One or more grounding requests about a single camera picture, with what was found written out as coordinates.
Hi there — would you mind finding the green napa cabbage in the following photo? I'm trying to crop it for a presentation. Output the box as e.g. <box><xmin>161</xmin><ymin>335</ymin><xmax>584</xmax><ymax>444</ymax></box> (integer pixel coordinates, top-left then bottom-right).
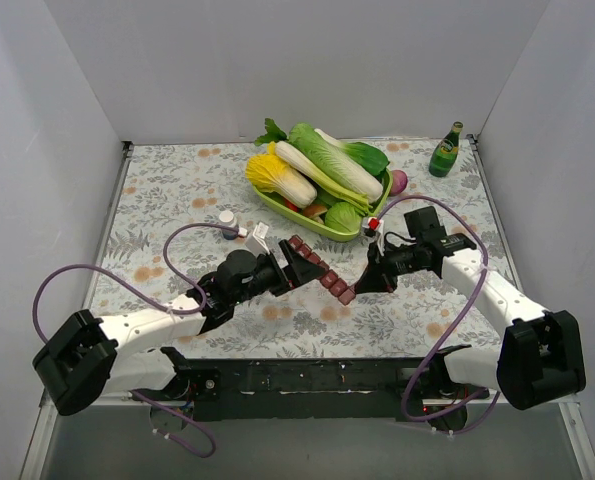
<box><xmin>288</xmin><ymin>123</ymin><xmax>383</xmax><ymax>203</ymax></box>

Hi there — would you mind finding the green bok choy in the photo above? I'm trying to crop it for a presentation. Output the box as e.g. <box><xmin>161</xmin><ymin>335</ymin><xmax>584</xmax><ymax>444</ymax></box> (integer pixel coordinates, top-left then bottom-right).
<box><xmin>314</xmin><ymin>128</ymin><xmax>389</xmax><ymax>177</ymax></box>

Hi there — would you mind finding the floral tablecloth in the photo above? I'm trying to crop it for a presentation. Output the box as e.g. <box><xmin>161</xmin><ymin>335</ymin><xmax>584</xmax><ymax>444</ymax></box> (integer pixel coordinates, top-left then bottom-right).
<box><xmin>88</xmin><ymin>138</ymin><xmax>514</xmax><ymax>358</ymax></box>

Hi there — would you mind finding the white celery stalk bunch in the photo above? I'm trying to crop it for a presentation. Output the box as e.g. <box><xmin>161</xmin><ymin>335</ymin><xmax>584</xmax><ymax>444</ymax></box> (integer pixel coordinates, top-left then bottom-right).
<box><xmin>255</xmin><ymin>118</ymin><xmax>378</xmax><ymax>216</ymax></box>

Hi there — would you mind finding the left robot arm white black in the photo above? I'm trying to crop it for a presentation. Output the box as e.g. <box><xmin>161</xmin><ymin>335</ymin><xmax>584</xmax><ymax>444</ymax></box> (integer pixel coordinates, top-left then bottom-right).
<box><xmin>32</xmin><ymin>240</ymin><xmax>326</xmax><ymax>416</ymax></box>

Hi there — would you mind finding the green plastic tray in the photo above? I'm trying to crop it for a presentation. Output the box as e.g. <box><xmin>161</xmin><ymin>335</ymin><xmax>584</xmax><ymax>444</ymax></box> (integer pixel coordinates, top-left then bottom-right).
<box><xmin>253</xmin><ymin>170</ymin><xmax>393</xmax><ymax>242</ymax></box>

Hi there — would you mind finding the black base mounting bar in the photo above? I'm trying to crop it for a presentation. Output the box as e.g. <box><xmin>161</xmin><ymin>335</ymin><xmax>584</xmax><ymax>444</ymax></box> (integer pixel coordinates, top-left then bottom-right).
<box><xmin>132</xmin><ymin>349</ymin><xmax>498</xmax><ymax>421</ymax></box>

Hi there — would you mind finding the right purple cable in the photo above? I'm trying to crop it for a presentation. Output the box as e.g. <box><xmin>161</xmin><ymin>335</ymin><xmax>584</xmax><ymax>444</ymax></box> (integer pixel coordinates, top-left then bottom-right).
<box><xmin>371</xmin><ymin>195</ymin><xmax>501</xmax><ymax>434</ymax></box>

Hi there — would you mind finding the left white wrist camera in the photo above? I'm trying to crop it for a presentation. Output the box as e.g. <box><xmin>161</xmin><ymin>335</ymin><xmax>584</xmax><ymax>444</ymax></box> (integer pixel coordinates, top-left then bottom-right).
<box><xmin>245</xmin><ymin>222</ymin><xmax>270</xmax><ymax>256</ymax></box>

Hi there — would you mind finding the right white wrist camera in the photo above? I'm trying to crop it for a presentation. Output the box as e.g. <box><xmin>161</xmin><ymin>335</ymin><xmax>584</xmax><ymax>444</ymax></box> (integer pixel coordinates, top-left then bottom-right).
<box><xmin>361</xmin><ymin>217</ymin><xmax>385</xmax><ymax>254</ymax></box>

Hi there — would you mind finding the red weekly pill organizer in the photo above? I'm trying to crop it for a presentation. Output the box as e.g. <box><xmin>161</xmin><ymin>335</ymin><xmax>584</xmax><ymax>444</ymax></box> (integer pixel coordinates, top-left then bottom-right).
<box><xmin>287</xmin><ymin>234</ymin><xmax>358</xmax><ymax>306</ymax></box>

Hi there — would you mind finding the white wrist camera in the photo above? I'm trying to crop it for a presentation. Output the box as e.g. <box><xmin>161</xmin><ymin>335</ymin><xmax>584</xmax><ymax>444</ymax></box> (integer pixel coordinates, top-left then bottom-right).
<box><xmin>361</xmin><ymin>217</ymin><xmax>385</xmax><ymax>254</ymax></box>
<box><xmin>245</xmin><ymin>222</ymin><xmax>270</xmax><ymax>256</ymax></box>

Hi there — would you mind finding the purple red onion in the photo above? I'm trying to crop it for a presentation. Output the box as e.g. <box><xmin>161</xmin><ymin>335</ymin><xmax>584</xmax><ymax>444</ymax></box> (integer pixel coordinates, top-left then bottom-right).
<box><xmin>389</xmin><ymin>170</ymin><xmax>408</xmax><ymax>197</ymax></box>

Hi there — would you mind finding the yellow napa cabbage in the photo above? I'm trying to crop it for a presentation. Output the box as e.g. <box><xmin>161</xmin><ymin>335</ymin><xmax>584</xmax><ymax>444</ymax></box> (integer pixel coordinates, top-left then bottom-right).
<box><xmin>245</xmin><ymin>154</ymin><xmax>317</xmax><ymax>209</ymax></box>

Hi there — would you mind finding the brown mushroom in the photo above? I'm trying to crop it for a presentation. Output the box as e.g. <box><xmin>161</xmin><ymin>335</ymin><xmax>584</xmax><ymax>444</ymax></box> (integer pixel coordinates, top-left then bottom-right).
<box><xmin>302</xmin><ymin>203</ymin><xmax>328</xmax><ymax>223</ymax></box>

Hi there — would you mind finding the green glass bottle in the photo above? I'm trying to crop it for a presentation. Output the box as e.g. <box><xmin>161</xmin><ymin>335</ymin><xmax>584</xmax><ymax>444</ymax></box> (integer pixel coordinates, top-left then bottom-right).
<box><xmin>428</xmin><ymin>121</ymin><xmax>463</xmax><ymax>178</ymax></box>

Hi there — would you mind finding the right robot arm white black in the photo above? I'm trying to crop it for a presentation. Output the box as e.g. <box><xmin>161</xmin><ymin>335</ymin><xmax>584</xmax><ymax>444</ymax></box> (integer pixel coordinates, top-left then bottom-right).
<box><xmin>354</xmin><ymin>207</ymin><xmax>586</xmax><ymax>410</ymax></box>

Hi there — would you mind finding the small round green cabbage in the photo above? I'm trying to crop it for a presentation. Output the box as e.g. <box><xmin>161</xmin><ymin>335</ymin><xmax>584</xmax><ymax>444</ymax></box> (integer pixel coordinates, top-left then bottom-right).
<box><xmin>324</xmin><ymin>202</ymin><xmax>363</xmax><ymax>234</ymax></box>

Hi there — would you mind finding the white pill bottle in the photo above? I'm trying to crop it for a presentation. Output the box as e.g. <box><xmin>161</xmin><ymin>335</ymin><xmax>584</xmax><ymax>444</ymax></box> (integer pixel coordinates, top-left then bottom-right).
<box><xmin>218</xmin><ymin>210</ymin><xmax>239</xmax><ymax>240</ymax></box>

